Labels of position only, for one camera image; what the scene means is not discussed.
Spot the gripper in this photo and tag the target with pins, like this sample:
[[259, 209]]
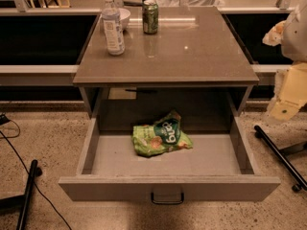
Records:
[[295, 38]]

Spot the green rice chip bag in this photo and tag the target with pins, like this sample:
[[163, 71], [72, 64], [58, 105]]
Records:
[[164, 135]]

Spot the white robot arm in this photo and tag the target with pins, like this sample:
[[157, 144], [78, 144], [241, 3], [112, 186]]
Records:
[[290, 89]]

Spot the grey cabinet with counter top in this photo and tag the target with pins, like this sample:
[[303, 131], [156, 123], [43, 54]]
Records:
[[193, 65]]

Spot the open grey top drawer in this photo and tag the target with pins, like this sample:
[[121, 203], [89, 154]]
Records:
[[220, 167]]

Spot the black stand leg right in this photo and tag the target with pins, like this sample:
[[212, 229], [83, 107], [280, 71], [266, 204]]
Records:
[[282, 155]]

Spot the black stand leg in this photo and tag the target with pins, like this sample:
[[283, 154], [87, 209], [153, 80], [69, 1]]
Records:
[[22, 202], [282, 155]]

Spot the green soda can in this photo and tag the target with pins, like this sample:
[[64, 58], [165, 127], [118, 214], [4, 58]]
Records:
[[150, 17]]

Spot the white bowl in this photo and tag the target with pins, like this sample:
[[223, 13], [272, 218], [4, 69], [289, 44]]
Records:
[[124, 17]]

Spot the clear plastic water bottle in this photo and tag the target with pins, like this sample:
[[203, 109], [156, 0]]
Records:
[[113, 29]]

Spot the black stand leg left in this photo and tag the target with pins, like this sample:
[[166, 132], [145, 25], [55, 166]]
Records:
[[22, 202]]

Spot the black drawer handle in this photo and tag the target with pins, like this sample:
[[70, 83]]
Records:
[[167, 199]]

